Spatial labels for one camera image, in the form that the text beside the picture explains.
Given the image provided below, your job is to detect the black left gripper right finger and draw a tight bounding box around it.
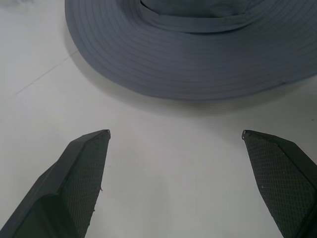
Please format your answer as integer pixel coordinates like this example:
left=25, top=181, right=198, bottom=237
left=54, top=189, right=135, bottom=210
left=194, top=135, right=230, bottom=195
left=241, top=129, right=317, bottom=238

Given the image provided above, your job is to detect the grey wide-brim bucket hat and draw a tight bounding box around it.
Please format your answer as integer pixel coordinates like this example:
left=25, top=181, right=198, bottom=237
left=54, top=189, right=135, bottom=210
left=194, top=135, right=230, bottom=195
left=64, top=0, right=317, bottom=101

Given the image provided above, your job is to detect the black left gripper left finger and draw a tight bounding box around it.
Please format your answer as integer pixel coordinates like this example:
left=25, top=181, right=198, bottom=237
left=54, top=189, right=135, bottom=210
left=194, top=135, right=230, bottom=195
left=0, top=129, right=111, bottom=238

